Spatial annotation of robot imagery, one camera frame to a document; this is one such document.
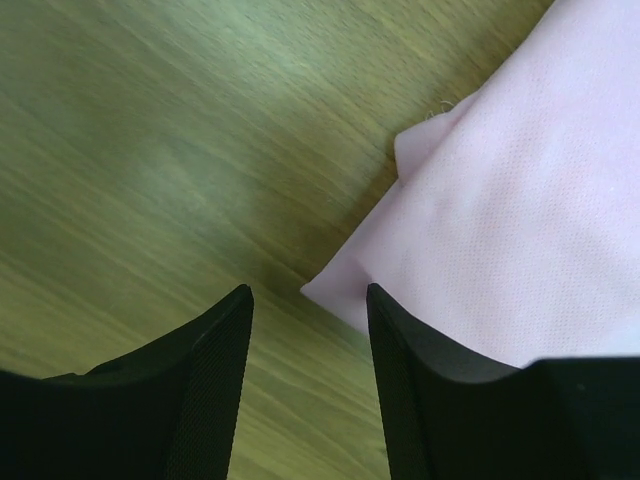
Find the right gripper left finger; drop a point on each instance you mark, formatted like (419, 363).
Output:
(167, 410)

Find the pink t-shirt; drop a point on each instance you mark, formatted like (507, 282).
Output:
(513, 226)

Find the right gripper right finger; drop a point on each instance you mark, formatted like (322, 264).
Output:
(451, 413)

